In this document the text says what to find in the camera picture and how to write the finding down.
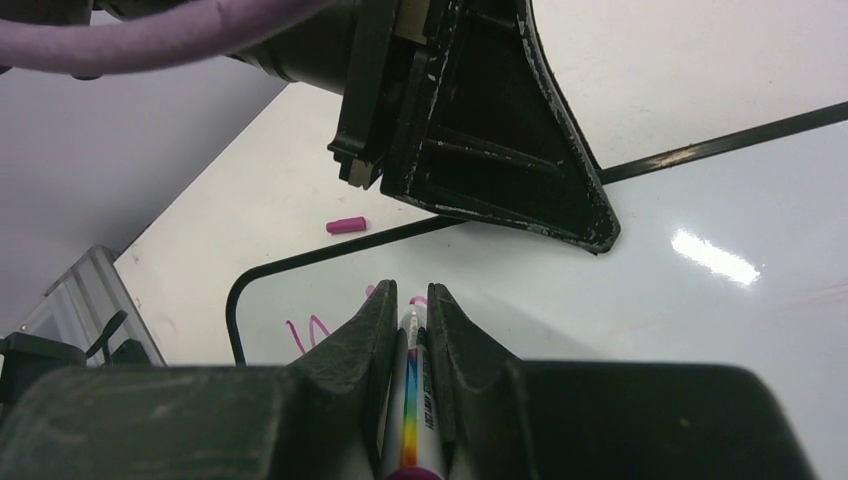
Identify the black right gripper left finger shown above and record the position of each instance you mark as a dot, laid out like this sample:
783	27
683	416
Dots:
316	418

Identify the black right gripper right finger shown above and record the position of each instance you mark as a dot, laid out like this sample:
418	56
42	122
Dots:
506	418

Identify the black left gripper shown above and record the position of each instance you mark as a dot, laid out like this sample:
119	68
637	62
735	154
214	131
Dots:
455	105

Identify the magenta whiteboard marker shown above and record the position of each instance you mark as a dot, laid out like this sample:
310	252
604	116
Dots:
412	446

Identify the magenta marker cap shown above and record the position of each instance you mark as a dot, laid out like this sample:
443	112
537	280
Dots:
347	225

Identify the black framed whiteboard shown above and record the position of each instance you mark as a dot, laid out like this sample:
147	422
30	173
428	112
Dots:
733	252

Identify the aluminium frame rail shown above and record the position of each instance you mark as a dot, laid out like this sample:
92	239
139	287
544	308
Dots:
76	308

